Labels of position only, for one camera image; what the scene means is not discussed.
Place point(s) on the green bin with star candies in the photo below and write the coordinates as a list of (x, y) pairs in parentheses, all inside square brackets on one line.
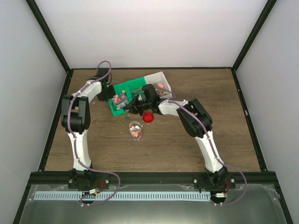
[(118, 89)]

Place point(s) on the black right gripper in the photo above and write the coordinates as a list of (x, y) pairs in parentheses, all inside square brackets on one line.
[(135, 107)]

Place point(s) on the black enclosure frame post left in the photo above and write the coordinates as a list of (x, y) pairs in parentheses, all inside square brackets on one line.
[(33, 6)]

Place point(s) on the light blue slotted cable duct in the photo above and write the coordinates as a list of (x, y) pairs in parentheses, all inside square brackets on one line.
[(123, 196)]

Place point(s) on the red round lid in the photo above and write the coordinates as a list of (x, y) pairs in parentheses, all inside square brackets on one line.
[(148, 117)]

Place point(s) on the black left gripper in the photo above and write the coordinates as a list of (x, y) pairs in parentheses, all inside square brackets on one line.
[(112, 93)]

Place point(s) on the black enclosure frame post right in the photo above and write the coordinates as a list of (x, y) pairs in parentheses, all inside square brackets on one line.
[(254, 32)]

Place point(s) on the white bin with swirl lollipops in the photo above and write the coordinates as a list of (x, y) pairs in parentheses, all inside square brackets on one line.
[(160, 83)]

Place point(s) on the black enclosure frame post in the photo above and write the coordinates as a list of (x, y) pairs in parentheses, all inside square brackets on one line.
[(254, 32), (33, 6)]

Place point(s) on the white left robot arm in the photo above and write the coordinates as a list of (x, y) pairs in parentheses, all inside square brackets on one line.
[(76, 119)]

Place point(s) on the green bin with square lollipops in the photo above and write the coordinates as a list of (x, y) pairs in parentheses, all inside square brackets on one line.
[(134, 86)]

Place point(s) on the lilac slotted plastic scoop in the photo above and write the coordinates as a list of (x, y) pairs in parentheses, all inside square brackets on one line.
[(120, 100)]

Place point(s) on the clear plastic jar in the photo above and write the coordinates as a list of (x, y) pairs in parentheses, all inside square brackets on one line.
[(135, 129)]

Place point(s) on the black front mounting rail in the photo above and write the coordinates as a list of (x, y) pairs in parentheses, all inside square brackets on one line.
[(199, 180)]

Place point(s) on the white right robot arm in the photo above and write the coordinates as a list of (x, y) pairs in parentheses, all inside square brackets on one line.
[(196, 122)]

